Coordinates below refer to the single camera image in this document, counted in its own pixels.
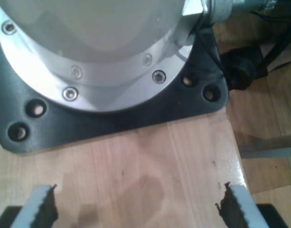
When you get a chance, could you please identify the black plug bundle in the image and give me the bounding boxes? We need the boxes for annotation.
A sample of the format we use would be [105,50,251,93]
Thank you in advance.
[220,44,271,92]

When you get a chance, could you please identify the black floor cables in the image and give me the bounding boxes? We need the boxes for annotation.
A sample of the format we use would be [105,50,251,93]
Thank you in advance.
[253,0,291,71]

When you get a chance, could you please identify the grey metal bar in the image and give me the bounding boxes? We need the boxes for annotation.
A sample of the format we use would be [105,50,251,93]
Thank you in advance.
[240,136,291,159]

